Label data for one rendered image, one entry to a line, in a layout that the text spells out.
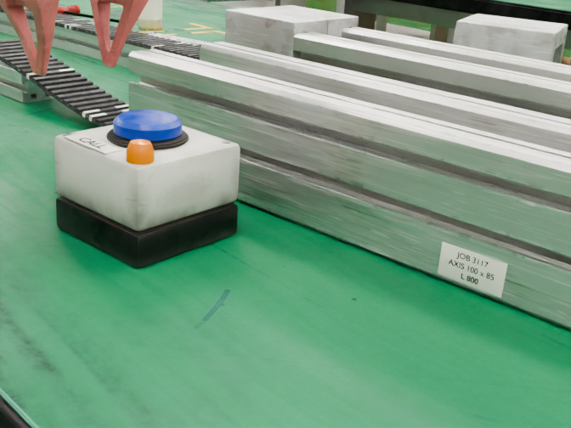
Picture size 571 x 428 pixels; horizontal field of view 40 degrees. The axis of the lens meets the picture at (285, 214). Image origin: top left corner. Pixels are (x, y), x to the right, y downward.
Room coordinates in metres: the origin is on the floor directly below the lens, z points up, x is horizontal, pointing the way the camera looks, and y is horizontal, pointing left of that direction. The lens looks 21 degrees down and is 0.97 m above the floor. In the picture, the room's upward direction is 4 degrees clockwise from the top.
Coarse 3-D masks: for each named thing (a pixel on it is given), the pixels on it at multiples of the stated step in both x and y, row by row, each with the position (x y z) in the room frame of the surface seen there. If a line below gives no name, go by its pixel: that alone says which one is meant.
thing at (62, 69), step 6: (48, 66) 0.76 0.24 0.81; (54, 66) 0.76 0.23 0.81; (60, 66) 0.77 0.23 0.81; (66, 66) 0.77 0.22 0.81; (24, 72) 0.73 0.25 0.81; (30, 72) 0.74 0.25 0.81; (48, 72) 0.74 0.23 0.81; (54, 72) 0.75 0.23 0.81; (60, 72) 0.75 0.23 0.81; (66, 72) 0.76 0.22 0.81; (72, 72) 0.76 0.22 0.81; (30, 78) 0.73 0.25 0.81
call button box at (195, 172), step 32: (96, 128) 0.46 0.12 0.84; (64, 160) 0.44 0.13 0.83; (96, 160) 0.42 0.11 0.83; (160, 160) 0.41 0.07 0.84; (192, 160) 0.43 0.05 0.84; (224, 160) 0.44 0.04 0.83; (64, 192) 0.44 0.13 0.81; (96, 192) 0.42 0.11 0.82; (128, 192) 0.40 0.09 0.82; (160, 192) 0.41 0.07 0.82; (192, 192) 0.43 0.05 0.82; (224, 192) 0.45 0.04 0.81; (64, 224) 0.44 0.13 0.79; (96, 224) 0.42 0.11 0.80; (128, 224) 0.40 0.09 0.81; (160, 224) 0.41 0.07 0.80; (192, 224) 0.43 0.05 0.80; (224, 224) 0.45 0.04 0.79; (128, 256) 0.40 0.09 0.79; (160, 256) 0.41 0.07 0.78
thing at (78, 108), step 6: (78, 102) 0.69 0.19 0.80; (84, 102) 0.70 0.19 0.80; (90, 102) 0.70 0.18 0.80; (96, 102) 0.70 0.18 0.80; (102, 102) 0.71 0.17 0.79; (108, 102) 0.71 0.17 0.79; (114, 102) 0.71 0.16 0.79; (120, 102) 0.71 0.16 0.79; (72, 108) 0.68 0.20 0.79; (78, 108) 0.68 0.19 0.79; (84, 108) 0.68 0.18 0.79; (90, 108) 0.69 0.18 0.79; (96, 108) 0.69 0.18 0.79; (102, 108) 0.69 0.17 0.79; (78, 114) 0.68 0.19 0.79
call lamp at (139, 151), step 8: (128, 144) 0.41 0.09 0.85; (136, 144) 0.40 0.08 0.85; (144, 144) 0.40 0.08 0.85; (128, 152) 0.40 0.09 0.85; (136, 152) 0.40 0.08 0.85; (144, 152) 0.40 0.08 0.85; (152, 152) 0.41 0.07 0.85; (128, 160) 0.40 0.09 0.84; (136, 160) 0.40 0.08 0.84; (144, 160) 0.40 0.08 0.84; (152, 160) 0.41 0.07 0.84
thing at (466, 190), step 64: (128, 64) 0.59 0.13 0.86; (192, 64) 0.56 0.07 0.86; (256, 64) 0.60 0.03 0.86; (320, 64) 0.59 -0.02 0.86; (192, 128) 0.54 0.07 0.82; (256, 128) 0.50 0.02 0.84; (320, 128) 0.48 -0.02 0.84; (384, 128) 0.44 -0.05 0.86; (448, 128) 0.43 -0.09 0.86; (512, 128) 0.47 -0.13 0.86; (256, 192) 0.50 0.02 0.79; (320, 192) 0.47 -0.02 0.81; (384, 192) 0.44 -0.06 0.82; (448, 192) 0.41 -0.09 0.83; (512, 192) 0.40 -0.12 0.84; (384, 256) 0.44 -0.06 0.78; (448, 256) 0.41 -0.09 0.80; (512, 256) 0.38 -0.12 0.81
